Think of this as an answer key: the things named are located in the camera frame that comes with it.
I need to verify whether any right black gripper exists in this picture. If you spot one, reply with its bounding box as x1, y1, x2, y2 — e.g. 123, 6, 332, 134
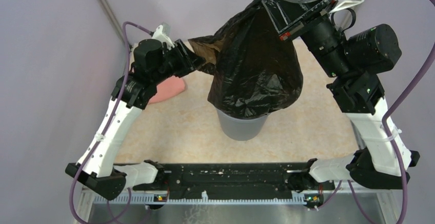
259, 0, 352, 79

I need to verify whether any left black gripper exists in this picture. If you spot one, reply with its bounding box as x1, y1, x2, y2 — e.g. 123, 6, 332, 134
151, 38, 206, 84

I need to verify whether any black plastic trash bag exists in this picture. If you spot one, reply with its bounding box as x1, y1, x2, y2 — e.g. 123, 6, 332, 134
188, 0, 303, 119

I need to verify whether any grey plastic trash bin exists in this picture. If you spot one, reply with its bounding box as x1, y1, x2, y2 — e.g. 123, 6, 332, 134
216, 109, 268, 141

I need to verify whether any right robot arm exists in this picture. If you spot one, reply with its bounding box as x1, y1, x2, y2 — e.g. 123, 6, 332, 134
261, 0, 420, 190

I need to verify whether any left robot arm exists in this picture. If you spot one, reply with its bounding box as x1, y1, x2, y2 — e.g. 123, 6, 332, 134
65, 39, 206, 200

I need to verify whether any pink folded cloth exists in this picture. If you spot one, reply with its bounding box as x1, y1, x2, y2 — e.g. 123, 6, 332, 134
149, 76, 186, 104

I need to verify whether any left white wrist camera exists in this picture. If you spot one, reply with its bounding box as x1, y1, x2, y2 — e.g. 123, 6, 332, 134
152, 23, 174, 49

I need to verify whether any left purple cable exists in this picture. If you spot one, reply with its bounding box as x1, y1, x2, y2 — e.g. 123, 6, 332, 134
69, 21, 153, 224

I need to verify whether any left aluminium corner post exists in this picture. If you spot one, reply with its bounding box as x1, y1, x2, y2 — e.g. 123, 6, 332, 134
96, 0, 126, 43

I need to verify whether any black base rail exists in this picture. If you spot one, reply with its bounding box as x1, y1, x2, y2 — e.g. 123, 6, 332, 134
133, 162, 337, 200

